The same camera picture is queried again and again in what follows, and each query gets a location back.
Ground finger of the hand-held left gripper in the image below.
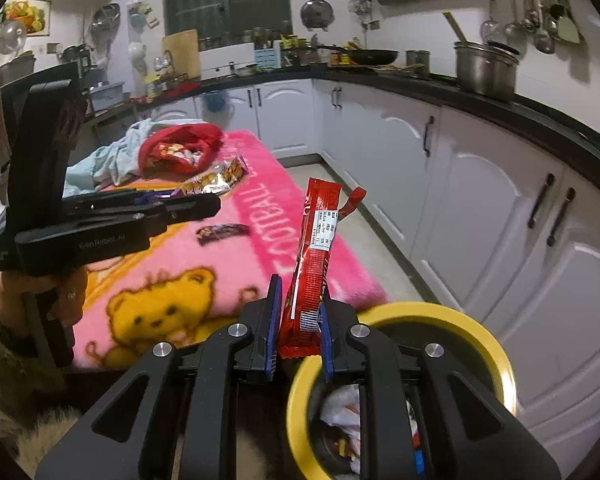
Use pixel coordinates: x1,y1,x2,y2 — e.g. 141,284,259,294
74,189,182,212
79,193,223,237

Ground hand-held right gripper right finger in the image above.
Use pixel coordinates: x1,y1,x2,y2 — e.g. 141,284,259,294
317,297,562,480

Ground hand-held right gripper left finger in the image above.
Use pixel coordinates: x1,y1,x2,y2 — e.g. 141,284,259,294
34,274,285,480

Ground shiny purple snack wrapper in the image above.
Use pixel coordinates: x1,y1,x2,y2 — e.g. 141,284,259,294
172,156,248,197

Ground red snack wrapper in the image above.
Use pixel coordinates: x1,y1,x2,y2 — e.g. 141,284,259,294
277,177,368,360

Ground yellow-rimmed trash bin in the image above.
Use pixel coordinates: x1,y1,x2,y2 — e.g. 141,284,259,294
285,301,518,480

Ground person's left forearm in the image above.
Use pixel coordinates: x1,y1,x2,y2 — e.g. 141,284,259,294
0,280,56,411

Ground person's left hand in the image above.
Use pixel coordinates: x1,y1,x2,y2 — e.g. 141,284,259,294
0,266,89,333

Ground dark candy wrapper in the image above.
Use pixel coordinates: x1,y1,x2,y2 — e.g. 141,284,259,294
196,222,251,246

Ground light blue cloth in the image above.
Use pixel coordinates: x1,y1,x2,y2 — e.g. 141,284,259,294
62,119,153,196

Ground white plastic bag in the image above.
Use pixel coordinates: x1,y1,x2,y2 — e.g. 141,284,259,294
319,384,362,432

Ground pink printed blanket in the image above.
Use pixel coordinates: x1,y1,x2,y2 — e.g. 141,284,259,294
62,129,393,373

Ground red snack bag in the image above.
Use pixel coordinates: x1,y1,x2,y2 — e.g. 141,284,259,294
137,124,225,178

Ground black electric kettle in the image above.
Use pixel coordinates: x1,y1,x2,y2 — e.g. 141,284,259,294
61,44,94,77

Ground wooden cutting board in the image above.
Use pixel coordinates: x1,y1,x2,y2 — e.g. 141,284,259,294
161,28,202,79

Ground hanging steel bowl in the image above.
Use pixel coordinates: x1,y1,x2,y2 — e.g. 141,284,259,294
91,3,122,32

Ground blue utensil holder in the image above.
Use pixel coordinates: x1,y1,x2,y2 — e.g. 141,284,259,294
253,44,284,69

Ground dark kitchen window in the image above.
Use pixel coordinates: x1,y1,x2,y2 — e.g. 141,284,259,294
162,0,289,44

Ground white kitchen cabinets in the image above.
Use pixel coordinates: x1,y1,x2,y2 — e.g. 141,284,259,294
87,77,600,466

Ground hanging steel lid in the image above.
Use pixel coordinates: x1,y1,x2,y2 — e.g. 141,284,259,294
299,0,336,31

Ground black wok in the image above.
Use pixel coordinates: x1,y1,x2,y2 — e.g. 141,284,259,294
324,46,401,67

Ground small steel pot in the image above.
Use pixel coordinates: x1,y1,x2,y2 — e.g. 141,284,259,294
405,50,433,79

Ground black kitchen countertop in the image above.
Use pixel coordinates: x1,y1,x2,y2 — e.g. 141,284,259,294
82,72,600,196

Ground large steel pot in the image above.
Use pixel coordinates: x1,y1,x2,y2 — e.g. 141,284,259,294
453,40,522,102

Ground row of hanging kitchen utensils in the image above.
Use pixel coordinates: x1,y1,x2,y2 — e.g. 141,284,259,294
480,0,582,56

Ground fruit wall picture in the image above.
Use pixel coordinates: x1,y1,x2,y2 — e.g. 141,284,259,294
0,0,52,37

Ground wooden ladle handle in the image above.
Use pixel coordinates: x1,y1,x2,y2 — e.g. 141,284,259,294
442,11,469,44

